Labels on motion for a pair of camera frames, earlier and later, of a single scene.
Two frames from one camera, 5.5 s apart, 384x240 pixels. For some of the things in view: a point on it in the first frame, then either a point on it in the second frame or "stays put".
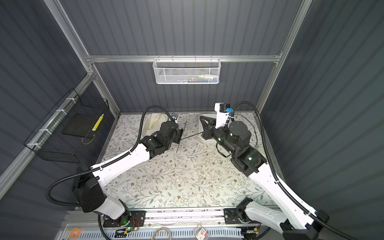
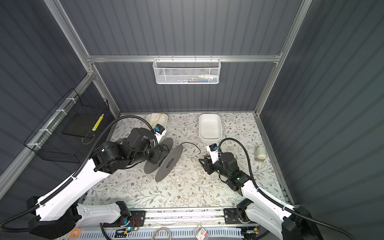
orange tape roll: (78, 234) stays put
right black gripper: (209, 128) to (208, 166)
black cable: (217, 144) to (192, 144)
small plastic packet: (200, 233) stays put
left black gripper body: (174, 139) to (156, 154)
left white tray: (152, 123) stays put
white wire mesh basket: (186, 70) stays put
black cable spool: (179, 135) to (168, 163)
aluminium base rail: (232, 218) stays put
